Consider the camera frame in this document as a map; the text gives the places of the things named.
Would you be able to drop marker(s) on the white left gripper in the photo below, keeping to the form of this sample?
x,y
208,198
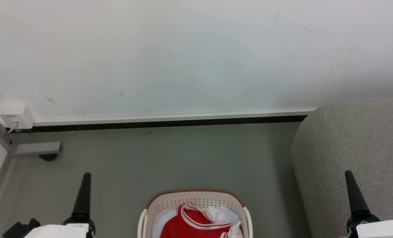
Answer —
x,y
59,231

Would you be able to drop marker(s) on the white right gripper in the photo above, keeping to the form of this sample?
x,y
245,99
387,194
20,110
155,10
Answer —
x,y
378,229

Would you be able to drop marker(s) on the red shirt with striped trim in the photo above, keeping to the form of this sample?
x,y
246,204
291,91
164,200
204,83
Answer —
x,y
190,226

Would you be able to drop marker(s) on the grey fabric sofa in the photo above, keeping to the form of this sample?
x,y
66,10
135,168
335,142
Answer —
x,y
358,142

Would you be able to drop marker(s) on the cream perforated laundry basket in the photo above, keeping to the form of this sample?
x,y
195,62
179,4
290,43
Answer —
x,y
196,197

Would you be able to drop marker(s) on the white baseboard with black strip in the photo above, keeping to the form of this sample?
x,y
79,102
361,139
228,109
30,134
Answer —
x,y
170,119

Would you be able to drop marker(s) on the white garment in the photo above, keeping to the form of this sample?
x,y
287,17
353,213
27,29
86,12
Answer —
x,y
221,212

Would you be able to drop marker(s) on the grey metal frame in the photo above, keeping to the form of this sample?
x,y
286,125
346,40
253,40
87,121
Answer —
x,y
34,148

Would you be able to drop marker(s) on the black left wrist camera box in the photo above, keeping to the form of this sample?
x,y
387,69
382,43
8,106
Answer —
x,y
18,229

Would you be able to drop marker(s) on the white wall socket box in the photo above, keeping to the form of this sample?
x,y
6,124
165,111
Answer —
x,y
18,114

